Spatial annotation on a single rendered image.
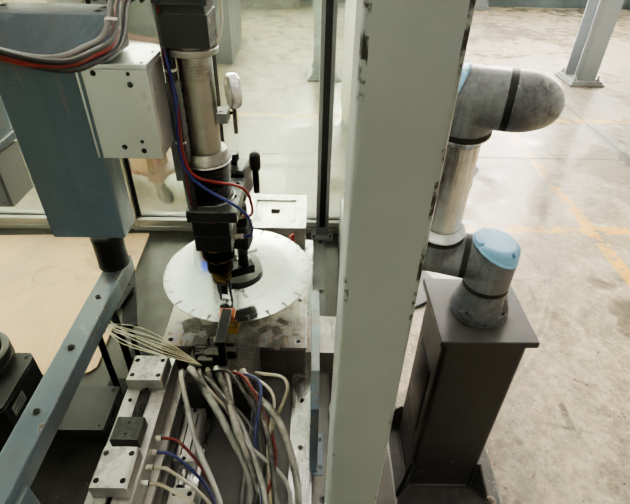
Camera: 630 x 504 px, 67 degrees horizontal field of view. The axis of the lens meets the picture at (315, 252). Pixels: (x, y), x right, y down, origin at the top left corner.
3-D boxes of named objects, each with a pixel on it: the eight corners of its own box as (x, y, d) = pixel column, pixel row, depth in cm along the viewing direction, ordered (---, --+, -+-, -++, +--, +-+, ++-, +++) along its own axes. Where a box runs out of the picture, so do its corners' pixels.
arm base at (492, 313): (496, 290, 136) (506, 262, 130) (514, 328, 124) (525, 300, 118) (443, 289, 135) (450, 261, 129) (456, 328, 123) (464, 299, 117)
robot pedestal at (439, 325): (471, 410, 191) (525, 263, 146) (503, 514, 159) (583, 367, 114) (372, 408, 190) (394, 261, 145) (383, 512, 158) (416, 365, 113)
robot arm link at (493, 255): (510, 300, 118) (526, 257, 109) (454, 288, 121) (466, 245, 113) (510, 271, 127) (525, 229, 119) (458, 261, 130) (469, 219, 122)
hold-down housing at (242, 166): (234, 236, 98) (224, 144, 86) (256, 239, 97) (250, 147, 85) (226, 252, 94) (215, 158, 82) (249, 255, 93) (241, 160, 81)
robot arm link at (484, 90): (460, 288, 121) (519, 85, 83) (402, 276, 125) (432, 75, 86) (465, 256, 129) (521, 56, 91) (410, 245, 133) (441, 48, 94)
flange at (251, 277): (240, 249, 115) (239, 241, 113) (272, 268, 109) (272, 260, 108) (203, 271, 108) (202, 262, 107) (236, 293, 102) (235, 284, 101)
